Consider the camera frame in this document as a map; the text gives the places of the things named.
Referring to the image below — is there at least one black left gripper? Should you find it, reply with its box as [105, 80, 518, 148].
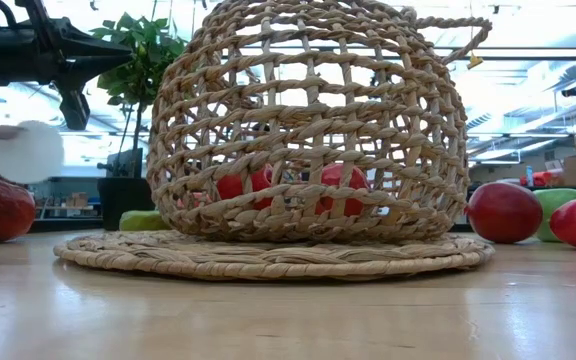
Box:
[15, 0, 134, 132]

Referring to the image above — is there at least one green cucumber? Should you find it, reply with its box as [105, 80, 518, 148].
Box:
[118, 209, 172, 232]

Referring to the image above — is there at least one dark red round fruit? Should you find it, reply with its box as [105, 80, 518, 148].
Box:
[465, 182, 544, 245]

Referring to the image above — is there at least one green apple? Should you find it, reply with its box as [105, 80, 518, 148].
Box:
[532, 187, 576, 244]

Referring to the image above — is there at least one woven straw basket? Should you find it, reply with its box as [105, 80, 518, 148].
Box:
[146, 0, 493, 245]

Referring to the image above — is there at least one green potted plant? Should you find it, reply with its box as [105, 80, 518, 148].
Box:
[89, 12, 189, 232]

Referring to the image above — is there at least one person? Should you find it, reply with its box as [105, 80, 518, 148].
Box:
[0, 119, 65, 185]

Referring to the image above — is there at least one dark background monitor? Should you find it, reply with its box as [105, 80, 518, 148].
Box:
[96, 147, 144, 180]

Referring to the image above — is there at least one background shelf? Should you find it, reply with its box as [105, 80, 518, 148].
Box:
[27, 175, 104, 221]

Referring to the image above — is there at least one round woven straw mat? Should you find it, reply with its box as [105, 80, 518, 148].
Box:
[52, 229, 497, 282]

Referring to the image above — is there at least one red background object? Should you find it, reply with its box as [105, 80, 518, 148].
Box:
[519, 170, 555, 188]

